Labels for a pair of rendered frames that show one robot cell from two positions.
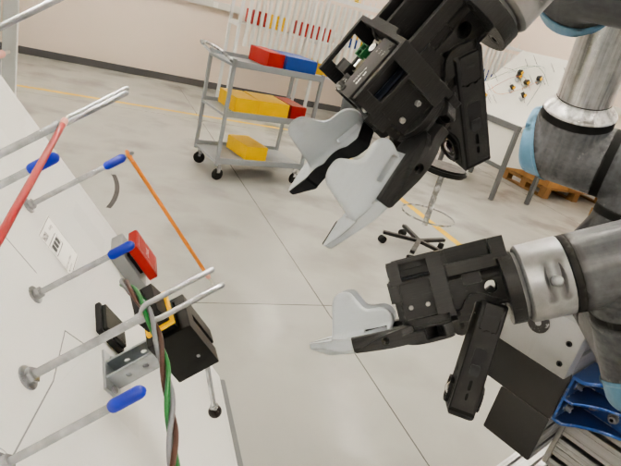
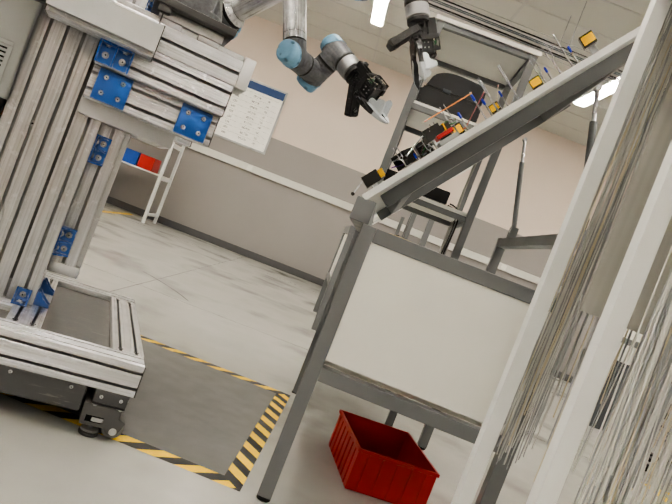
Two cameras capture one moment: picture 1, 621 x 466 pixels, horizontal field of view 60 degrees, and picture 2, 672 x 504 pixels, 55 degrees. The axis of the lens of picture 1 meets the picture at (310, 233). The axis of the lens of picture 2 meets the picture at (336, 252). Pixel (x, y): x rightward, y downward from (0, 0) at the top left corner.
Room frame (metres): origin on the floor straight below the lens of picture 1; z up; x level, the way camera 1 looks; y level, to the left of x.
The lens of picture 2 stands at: (2.28, 0.80, 0.74)
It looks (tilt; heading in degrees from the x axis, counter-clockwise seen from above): 1 degrees down; 205
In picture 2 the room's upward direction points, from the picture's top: 21 degrees clockwise
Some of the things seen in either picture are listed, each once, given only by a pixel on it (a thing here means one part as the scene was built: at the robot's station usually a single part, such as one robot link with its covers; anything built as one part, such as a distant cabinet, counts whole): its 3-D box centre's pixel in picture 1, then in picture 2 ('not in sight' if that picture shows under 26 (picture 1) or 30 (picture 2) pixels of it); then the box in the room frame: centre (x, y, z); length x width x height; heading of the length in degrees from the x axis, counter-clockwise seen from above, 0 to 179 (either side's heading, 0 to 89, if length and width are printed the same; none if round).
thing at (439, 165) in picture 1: (432, 211); not in sight; (3.80, -0.83, 0.34); 0.58 x 0.55 x 0.69; 146
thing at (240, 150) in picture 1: (250, 113); not in sight; (4.60, 0.76, 0.54); 0.99 x 0.50 x 1.08; 127
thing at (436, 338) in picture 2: not in sight; (424, 313); (0.04, 0.17, 0.60); 1.17 x 0.58 x 0.40; 22
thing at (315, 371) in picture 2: not in sight; (401, 364); (0.04, 0.16, 0.40); 1.18 x 0.60 x 0.80; 22
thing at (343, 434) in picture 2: not in sight; (379, 457); (0.06, 0.22, 0.07); 0.39 x 0.29 x 0.14; 35
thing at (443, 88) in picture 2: not in sight; (448, 99); (-0.67, -0.30, 1.56); 0.30 x 0.23 x 0.19; 114
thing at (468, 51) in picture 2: not in sight; (410, 226); (-0.78, -0.29, 0.93); 0.61 x 0.50 x 1.85; 22
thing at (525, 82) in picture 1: (507, 121); not in sight; (6.72, -1.96, 0.83); 1.18 x 0.72 x 1.65; 26
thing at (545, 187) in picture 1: (558, 176); not in sight; (7.51, -3.12, 0.22); 1.20 x 0.80 x 0.44; 118
